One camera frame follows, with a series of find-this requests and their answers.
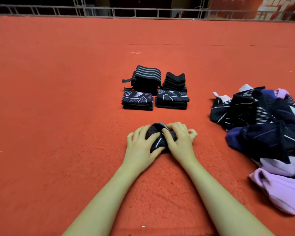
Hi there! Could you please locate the heap of dark patterned socks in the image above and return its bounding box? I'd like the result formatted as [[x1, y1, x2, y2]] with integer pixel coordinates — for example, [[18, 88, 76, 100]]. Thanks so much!
[[210, 84, 295, 215]]

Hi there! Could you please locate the red banner with white print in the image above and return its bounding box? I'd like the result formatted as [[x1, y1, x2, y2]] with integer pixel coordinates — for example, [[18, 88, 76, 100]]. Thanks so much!
[[209, 0, 295, 20]]

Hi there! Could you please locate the single black grey-striped sock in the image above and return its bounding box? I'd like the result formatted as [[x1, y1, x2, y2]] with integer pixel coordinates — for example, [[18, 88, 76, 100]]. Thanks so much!
[[147, 122, 178, 153]]

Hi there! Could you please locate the person's right forearm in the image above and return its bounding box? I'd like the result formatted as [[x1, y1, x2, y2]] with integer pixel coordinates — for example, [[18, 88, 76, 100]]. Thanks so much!
[[184, 160, 276, 236]]

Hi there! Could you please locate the person's left hand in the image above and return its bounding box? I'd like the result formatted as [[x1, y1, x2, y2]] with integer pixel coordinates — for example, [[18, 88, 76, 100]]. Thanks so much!
[[122, 124, 166, 175]]

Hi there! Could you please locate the person's left forearm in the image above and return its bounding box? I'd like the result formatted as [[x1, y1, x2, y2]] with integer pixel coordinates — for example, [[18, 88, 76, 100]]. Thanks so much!
[[63, 165, 141, 236]]

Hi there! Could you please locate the grey metal truss tower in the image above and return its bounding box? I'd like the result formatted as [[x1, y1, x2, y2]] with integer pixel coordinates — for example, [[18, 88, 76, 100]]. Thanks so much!
[[74, 0, 87, 17]]

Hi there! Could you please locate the grey metal railing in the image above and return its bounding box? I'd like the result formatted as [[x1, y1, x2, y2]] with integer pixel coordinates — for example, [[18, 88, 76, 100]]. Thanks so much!
[[0, 5, 295, 22]]

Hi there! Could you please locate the single black grey-heeled sock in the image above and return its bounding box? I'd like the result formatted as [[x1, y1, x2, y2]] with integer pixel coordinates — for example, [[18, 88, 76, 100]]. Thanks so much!
[[156, 88, 190, 102]]

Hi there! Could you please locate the person's right hand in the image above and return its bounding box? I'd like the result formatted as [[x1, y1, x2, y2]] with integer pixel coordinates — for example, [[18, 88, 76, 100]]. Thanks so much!
[[161, 122, 198, 167]]

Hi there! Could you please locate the single plain navy sock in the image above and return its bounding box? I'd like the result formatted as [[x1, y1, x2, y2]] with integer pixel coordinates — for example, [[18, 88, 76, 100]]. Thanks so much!
[[156, 99, 188, 110]]

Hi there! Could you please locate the single navy white-patterned sock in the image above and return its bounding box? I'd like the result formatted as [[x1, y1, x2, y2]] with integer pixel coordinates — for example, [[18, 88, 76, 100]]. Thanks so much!
[[122, 101, 153, 111], [121, 87, 154, 103]]

